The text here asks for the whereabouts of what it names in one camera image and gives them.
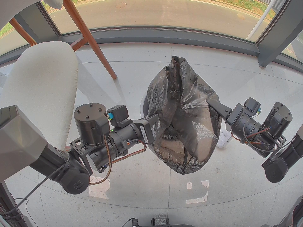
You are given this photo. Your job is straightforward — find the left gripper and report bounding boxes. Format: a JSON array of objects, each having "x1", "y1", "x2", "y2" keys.
[{"x1": 111, "y1": 114, "x2": 159, "y2": 156}]

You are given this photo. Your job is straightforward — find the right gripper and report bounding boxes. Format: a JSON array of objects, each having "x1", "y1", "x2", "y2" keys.
[{"x1": 206, "y1": 98, "x2": 263, "y2": 140}]

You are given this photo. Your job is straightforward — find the black plastic bag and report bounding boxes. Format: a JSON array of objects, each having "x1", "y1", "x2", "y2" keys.
[{"x1": 147, "y1": 55, "x2": 222, "y2": 175}]

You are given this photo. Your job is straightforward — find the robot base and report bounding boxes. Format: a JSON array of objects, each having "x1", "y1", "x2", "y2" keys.
[{"x1": 133, "y1": 213, "x2": 195, "y2": 227}]

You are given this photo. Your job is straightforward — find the white trash bin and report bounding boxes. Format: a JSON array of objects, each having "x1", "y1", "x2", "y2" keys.
[{"x1": 141, "y1": 92, "x2": 150, "y2": 123}]

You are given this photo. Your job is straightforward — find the crumpled white paper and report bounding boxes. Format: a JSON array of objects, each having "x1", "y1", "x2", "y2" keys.
[{"x1": 216, "y1": 130, "x2": 232, "y2": 149}]

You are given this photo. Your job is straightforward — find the window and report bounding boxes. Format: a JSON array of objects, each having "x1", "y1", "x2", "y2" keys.
[{"x1": 0, "y1": 0, "x2": 303, "y2": 72}]

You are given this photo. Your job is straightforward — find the white chair with wooden legs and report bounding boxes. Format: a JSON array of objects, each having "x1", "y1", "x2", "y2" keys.
[{"x1": 0, "y1": 0, "x2": 118, "y2": 151}]

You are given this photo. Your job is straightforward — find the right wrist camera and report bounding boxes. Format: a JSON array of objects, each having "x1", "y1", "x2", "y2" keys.
[{"x1": 244, "y1": 98, "x2": 262, "y2": 116}]

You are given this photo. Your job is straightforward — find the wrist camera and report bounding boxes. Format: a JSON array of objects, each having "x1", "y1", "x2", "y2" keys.
[
  {"x1": 244, "y1": 98, "x2": 262, "y2": 116},
  {"x1": 107, "y1": 105, "x2": 133, "y2": 128}
]

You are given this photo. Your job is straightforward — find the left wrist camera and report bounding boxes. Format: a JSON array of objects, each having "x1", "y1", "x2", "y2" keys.
[{"x1": 107, "y1": 105, "x2": 133, "y2": 128}]

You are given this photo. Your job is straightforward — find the black cable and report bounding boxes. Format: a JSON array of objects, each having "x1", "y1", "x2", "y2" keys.
[{"x1": 122, "y1": 218, "x2": 138, "y2": 227}]

